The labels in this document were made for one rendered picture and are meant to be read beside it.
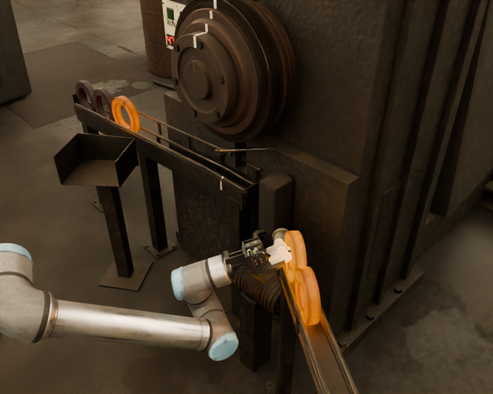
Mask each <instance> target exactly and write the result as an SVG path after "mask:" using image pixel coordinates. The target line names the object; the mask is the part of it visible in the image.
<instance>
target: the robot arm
mask: <svg viewBox="0 0 493 394"><path fill-rule="evenodd" d="M254 239H256V240H255V241H252V242H248V241H251V240H254ZM247 242H248V243H247ZM242 244H243V245H242V246H241V247H242V250H240V251H237V252H234V253H229V252H228V250H227V251H224V252H223V253H224V256H225V257H224V256H223V255H222V254H221V255H218V256H214V257H211V258H209V259H206V260H202V261H200V262H196V263H192V264H190V265H187V266H184V267H180V268H178V269H176V270H173V271H172V272H171V283H172V288H173V291H174V294H175V297H176V299H177V300H183V299H184V300H185V301H186V303H187V305H188V307H189V308H190V310H191V312H192V314H193V317H194V318H193V317H182V316H176V315H170V314H164V313H153V312H146V311H141V310H129V309H123V308H117V307H111V306H100V305H94V304H87V303H76V302H71V301H64V300H58V299H54V298H53V296H52V294H51V293H50V292H46V291H41V290H37V289H36V288H34V286H33V272H32V267H33V262H32V260H31V255H30V253H29V252H28V251H27V250H26V249H25V248H23V247H22V246H19V245H15V244H11V243H2V244H0V342H1V340H2V338H3V335H7V336H9V337H10V338H14V339H15V340H18V341H21V342H29V343H39V342H40V341H42V340H43V339H44V338H47V337H49V338H66V339H76V340H85V341H93V342H111V343H120V344H129V345H138V346H155V347H164V348H174V349H191V350H196V351H199V352H208V355H209V357H210V358H211V359H212V360H224V359H226V358H228V357H229V356H231V355H232V354H233V353H234V352H235V351H236V349H237V347H238V344H239V342H238V338H237V337H236V333H235V332H234V331H233V329H232V326H231V324H230V323H229V320H228V318H227V317H226V315H225V311H224V310H223V308H222V305H221V302H220V301H219V300H218V297H217V296H216V294H215V292H214V289H216V288H220V287H222V286H225V285H229V284H231V283H232V280H233V279H236V274H238V275H239V276H240V277H242V278H244V279H245V280H247V281H248V282H250V283H251V284H253V285H255V286H256V287H258V288H259V289H263V287H265V286H266V285H267V282H266V278H265V276H264V274H268V273H272V272H274V271H277V270H278V269H279V268H281V267H283V266H284V265H286V263H287V262H289V261H290V260H291V259H292V253H291V249H290V247H289V246H287V245H286V244H285V242H284V241H283V240H282V239H281V238H278V239H276V240H275V242H274V245H273V246H271V247H268V248H265V249H263V248H264V246H263V244H262V242H261V240H260V239H259V237H255V238H251V239H248V240H246V241H243V242H242ZM268 257H269V258H268ZM267 260H268V261H269V262H270V263H269V262H268V261H267Z"/></svg>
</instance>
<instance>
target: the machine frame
mask: <svg viewBox="0 0 493 394"><path fill-rule="evenodd" d="M252 1H255V2H258V3H260V4H262V5H263V6H265V7H266V8H268V9H269V10H270V11H271V12H272V13H273V14H274V15H275V16H276V17H277V19H278V20H279V22H280V23H281V24H282V26H283V27H284V29H285V31H286V33H287V35H288V37H289V40H290V43H291V45H292V48H293V53H294V57H295V63H296V84H295V88H294V92H293V96H292V98H291V100H290V103H289V105H288V106H287V107H286V108H285V109H284V110H283V112H282V115H281V117H280V118H279V120H278V121H277V123H276V124H275V125H274V126H273V127H272V128H271V129H270V130H269V131H267V132H265V133H263V134H260V135H257V136H255V137H254V138H252V139H250V140H249V141H245V142H230V141H226V140H224V139H221V138H219V137H218V136H216V135H215V134H213V133H212V132H211V131H209V130H208V129H207V128H206V127H205V126H204V125H203V124H202V123H201V122H200V120H198V119H197V118H195V117H193V116H192V115H191V113H190V112H189V111H188V110H187V109H186V108H185V106H184V105H183V103H182V101H181V99H180V98H179V96H178V93H177V92H176V89H175V86H174V90H172V91H168V92H165V93H164V105H165V113H166V120H167V124H169V125H171V126H173V127H176V128H178V129H180V130H182V131H185V132H187V133H189V134H192V135H194V136H196V137H198V138H201V139H203V140H205V141H208V142H210V143H212V144H214V145H217V146H219V147H221V148H223V149H237V148H245V147H247V148H253V147H265V148H274V150H268V151H246V162H250V163H252V164H253V165H255V166H257V167H260V168H261V169H262V171H261V172H260V171H257V182H260V181H261V180H262V179H264V178H266V177H267V176H269V175H271V174H273V173H275V172H276V171H280V172H282V173H284V174H285V175H287V176H289V177H291V178H293V204H292V216H291V228H290V230H291V231H299V232H300V233H301V235H302V237H303V240H304V244H305V248H306V254H307V267H310V268H311V269H312V270H313V271H314V273H315V276H316V280H317V282H318V289H319V294H320V301H321V305H322V308H323V310H324V311H325V314H326V318H327V320H328V322H329V325H330V327H331V329H332V332H333V334H334V337H335V339H336V342H337V344H338V346H339V348H340V351H341V353H342V355H343V358H344V357H345V356H346V355H347V354H348V353H349V352H350V351H352V350H353V349H354V348H355V347H356V346H357V345H358V344H359V343H360V342H361V341H362V340H363V339H364V338H365V337H366V336H367V335H368V334H369V333H370V332H371V331H372V330H373V329H374V328H375V327H376V326H377V325H378V324H379V323H380V322H381V321H382V320H383V319H384V318H385V317H386V316H387V315H388V314H389V313H390V312H391V311H392V310H393V309H394V308H395V307H396V306H397V305H398V304H399V303H400V302H401V301H402V300H403V299H405V298H406V297H407V296H408V295H409V294H410V293H411V292H412V291H413V290H414V289H415V288H416V287H417V286H418V285H419V284H420V283H421V282H422V281H423V277H424V274H425V271H424V270H422V269H420V268H418V267H416V266H415V265H414V264H415V261H416V257H417V253H418V250H419V245H420V242H421V239H422V236H423V231H424V228H425V225H426V220H427V217H428V214H429V211H430V206H431V203H432V200H433V197H434V192H435V189H436V186H437V181H438V178H439V175H440V172H441V167H442V163H443V161H444V156H445V153H446V150H447V147H448V142H449V138H450V136H451V132H452V128H453V124H454V122H455V117H456V113H457V109H458V107H459V102H460V99H461V96H462V90H463V88H464V84H465V82H466V76H467V74H468V70H469V68H470V63H471V59H472V56H473V51H474V49H475V45H476V42H477V37H478V34H479V31H480V26H481V23H482V20H483V17H484V12H485V9H486V6H487V3H488V0H252ZM172 177H173V184H174V191H175V205H176V212H177V219H178V230H177V231H176V238H177V241H179V242H180V247H181V248H182V249H184V250H185V251H186V252H187V253H188V254H189V255H191V256H192V257H193V258H195V259H196V260H197V261H199V262H200V261H202V260H206V259H209V258H211V257H214V256H218V255H221V254H222V255H223V256H224V253H223V252H224V251H227V250H228V252H229V253H230V241H229V203H228V202H226V201H225V200H223V199H221V198H220V197H218V196H217V195H215V194H214V193H212V192H210V191H208V190H207V189H205V188H203V187H201V186H199V185H198V184H196V183H194V182H192V181H190V180H188V179H187V178H185V177H183V176H181V175H179V174H177V173H175V172H174V171H172ZM224 257H225V256H224Z"/></svg>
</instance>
